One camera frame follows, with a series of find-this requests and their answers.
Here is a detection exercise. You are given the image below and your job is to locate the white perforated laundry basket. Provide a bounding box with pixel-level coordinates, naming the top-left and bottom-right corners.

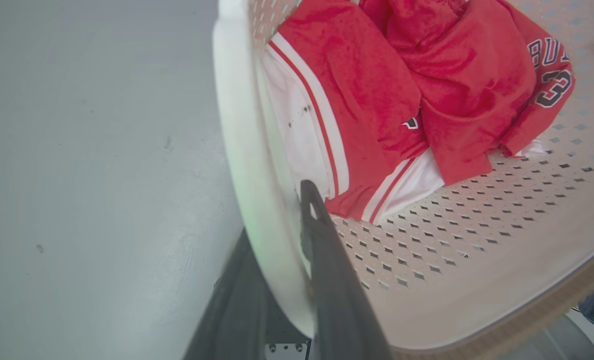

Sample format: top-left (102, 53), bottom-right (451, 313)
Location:
top-left (212, 0), bottom-right (594, 360)

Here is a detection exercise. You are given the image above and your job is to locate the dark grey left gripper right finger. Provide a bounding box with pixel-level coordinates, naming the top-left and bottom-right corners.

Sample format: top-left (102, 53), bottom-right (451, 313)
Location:
top-left (299, 180), bottom-right (393, 360)

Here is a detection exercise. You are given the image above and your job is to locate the red basketball jersey with lettering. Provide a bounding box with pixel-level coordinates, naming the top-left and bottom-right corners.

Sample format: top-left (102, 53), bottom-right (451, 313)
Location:
top-left (359, 0), bottom-right (576, 187)

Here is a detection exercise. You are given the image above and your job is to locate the red and white jersey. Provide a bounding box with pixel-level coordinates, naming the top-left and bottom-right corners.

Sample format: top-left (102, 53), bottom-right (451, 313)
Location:
top-left (263, 0), bottom-right (448, 225)

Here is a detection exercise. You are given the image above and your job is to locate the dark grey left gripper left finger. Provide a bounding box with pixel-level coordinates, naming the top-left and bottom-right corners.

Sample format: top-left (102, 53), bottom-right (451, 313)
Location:
top-left (182, 227), bottom-right (312, 360)

